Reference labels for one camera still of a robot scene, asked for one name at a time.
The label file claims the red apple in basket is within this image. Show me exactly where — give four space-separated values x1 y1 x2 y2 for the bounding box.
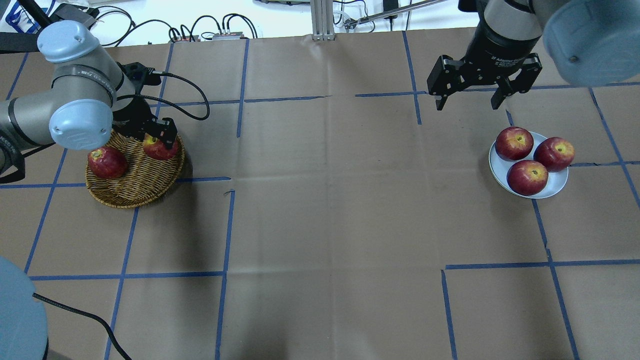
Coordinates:
87 146 129 180

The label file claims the red apple plate front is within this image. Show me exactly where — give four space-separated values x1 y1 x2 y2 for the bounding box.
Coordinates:
506 160 549 196

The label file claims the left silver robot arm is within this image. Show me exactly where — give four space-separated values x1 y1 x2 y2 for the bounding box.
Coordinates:
1 20 178 360

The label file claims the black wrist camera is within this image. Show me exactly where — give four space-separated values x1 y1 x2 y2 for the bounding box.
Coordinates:
117 62 162 96

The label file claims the red apple plate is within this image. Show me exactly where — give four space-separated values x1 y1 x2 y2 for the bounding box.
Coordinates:
494 126 534 161
506 160 549 196
534 136 576 173

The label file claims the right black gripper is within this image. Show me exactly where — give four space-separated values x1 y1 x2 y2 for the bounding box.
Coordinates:
428 25 543 111

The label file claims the red apple plate back left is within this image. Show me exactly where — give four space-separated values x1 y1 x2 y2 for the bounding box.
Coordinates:
494 126 534 161

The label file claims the red apple plate back right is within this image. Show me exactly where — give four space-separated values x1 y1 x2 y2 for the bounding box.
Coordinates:
534 136 576 173

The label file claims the light blue plate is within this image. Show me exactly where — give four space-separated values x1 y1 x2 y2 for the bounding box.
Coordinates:
487 140 569 199

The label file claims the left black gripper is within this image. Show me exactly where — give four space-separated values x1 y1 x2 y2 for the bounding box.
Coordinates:
112 98 178 150

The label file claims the metal rod reacher tool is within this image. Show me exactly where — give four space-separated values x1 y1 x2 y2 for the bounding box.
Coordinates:
343 0 445 30

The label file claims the aluminium frame post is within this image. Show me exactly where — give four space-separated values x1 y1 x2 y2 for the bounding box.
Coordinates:
310 0 335 41

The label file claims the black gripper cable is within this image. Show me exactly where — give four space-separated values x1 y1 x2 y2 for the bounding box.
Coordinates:
32 71 211 360

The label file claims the red apple with yellow top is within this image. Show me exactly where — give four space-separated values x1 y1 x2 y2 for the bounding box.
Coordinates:
142 139 179 161

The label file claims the woven wicker basket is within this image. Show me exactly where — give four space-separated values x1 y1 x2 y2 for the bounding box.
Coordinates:
85 131 186 208

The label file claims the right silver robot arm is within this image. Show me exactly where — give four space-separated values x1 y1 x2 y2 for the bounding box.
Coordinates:
427 0 640 111

